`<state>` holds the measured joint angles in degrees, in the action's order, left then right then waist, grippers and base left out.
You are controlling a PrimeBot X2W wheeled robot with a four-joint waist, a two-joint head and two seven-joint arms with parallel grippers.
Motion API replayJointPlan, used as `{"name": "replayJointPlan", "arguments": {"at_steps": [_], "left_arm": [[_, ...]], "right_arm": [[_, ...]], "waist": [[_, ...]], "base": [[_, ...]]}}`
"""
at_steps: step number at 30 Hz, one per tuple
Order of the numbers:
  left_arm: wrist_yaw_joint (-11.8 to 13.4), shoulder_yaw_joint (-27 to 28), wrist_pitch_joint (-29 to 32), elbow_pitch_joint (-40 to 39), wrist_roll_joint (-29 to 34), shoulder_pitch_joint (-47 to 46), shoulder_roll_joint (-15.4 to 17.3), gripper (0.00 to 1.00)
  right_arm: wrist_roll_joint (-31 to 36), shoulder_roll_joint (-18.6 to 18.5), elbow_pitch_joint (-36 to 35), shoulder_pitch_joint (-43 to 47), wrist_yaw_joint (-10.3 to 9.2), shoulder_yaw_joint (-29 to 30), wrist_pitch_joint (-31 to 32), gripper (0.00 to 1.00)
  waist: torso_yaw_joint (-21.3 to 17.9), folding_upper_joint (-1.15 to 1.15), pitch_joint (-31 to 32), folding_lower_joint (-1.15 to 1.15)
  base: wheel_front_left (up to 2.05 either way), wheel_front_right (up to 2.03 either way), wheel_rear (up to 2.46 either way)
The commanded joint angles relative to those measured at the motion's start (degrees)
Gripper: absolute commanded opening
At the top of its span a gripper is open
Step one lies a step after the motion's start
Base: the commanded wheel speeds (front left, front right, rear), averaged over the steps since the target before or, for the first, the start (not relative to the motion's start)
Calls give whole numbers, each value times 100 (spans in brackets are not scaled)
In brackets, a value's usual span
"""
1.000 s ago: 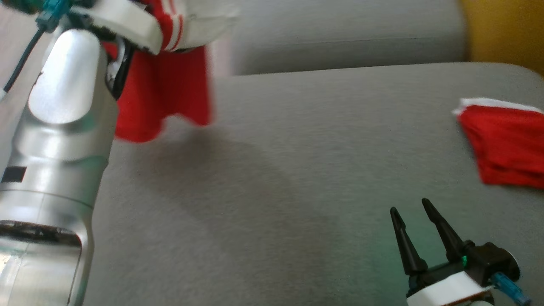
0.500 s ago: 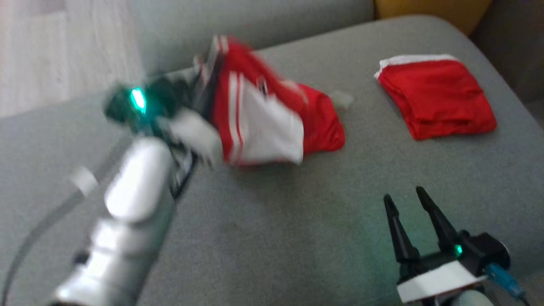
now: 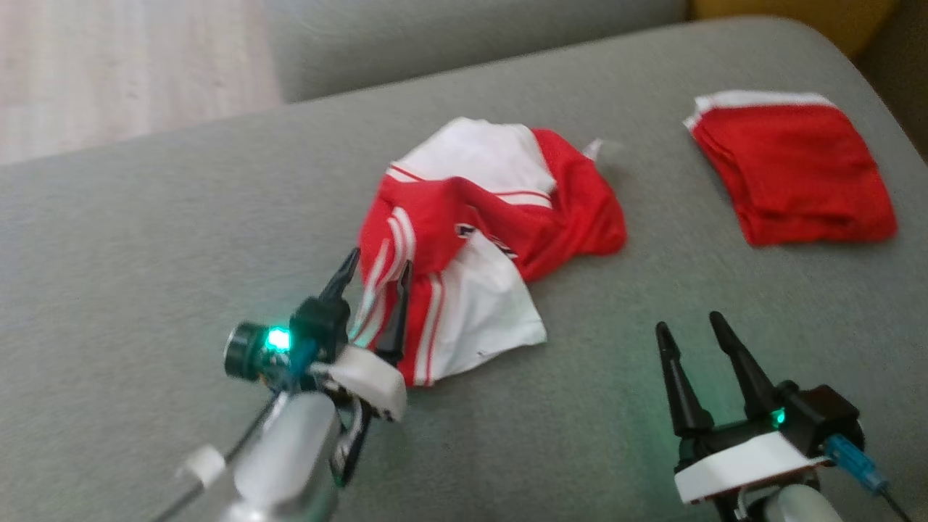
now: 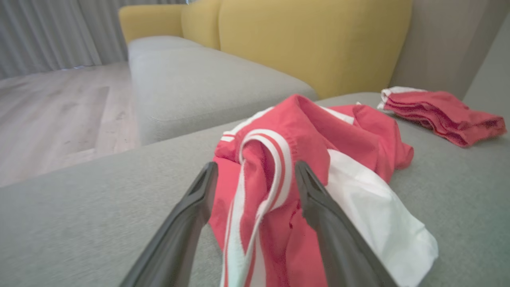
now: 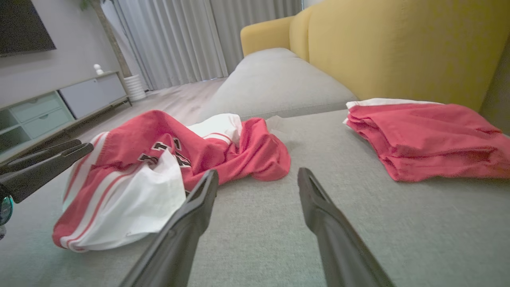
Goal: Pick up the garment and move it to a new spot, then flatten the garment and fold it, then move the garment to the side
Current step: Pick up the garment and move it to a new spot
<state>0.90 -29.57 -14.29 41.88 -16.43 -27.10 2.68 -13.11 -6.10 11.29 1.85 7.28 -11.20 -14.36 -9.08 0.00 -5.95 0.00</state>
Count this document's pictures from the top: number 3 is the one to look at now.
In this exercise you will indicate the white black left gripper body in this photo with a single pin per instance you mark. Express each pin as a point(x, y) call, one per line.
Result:
point(362, 377)

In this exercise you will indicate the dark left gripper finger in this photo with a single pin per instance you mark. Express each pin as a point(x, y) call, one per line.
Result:
point(343, 283)
point(397, 319)

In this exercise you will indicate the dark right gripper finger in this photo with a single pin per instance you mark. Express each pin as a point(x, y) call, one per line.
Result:
point(685, 391)
point(750, 380)

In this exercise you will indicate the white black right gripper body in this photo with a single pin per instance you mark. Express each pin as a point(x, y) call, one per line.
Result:
point(739, 464)

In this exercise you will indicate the red white striped jersey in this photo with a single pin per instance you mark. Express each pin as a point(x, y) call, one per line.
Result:
point(580, 217)

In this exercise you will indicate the red garment with white band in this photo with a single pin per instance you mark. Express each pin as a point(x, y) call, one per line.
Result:
point(797, 174)

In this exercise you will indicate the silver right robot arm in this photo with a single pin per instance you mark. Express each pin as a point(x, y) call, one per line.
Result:
point(797, 507)

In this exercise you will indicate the yellow sofa backrest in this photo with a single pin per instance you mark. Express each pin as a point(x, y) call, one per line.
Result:
point(797, 18)

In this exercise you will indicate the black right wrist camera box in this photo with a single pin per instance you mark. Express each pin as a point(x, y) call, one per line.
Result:
point(826, 417)

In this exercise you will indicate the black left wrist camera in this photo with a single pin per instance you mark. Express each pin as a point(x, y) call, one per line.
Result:
point(246, 351)

